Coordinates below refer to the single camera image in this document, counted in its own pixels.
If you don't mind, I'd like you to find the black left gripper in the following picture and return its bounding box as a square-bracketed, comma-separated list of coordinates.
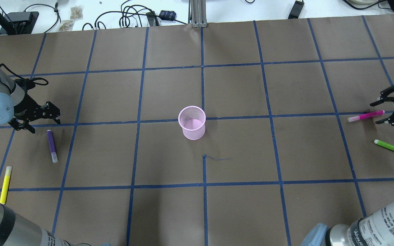
[12, 78, 61, 134]

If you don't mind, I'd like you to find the purple marker pen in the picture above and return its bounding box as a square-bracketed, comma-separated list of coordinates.
[47, 129, 58, 163]

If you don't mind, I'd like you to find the pink marker pen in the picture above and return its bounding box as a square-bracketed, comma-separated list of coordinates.
[347, 110, 385, 122]

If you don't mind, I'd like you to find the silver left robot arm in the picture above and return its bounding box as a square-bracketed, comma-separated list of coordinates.
[0, 64, 70, 246]

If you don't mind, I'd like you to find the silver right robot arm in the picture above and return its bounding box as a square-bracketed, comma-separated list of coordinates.
[301, 84, 394, 246]

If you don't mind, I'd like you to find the pink mesh cup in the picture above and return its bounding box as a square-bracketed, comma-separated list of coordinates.
[178, 106, 206, 140]

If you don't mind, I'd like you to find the yellow marker pen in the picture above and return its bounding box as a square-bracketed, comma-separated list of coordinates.
[0, 166, 12, 205]

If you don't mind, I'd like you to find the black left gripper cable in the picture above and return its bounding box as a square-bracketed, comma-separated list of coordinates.
[0, 63, 49, 90]

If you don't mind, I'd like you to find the aluminium frame post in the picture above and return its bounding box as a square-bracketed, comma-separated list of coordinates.
[188, 0, 208, 28]

